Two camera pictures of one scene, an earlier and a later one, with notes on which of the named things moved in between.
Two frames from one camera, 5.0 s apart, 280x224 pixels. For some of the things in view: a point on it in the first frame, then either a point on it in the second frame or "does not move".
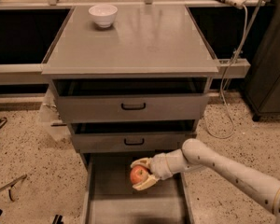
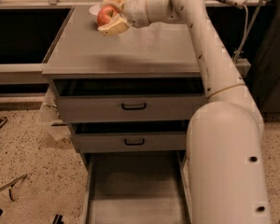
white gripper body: [159, 166] -> [135, 9]
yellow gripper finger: [145, 161] -> [118, 1]
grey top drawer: [132, 100] does not move
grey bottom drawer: [110, 198] does not move
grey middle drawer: [131, 135] does not move
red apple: [138, 174] -> [105, 14]
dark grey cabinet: [267, 89] does not move
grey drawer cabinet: [131, 81] does not move
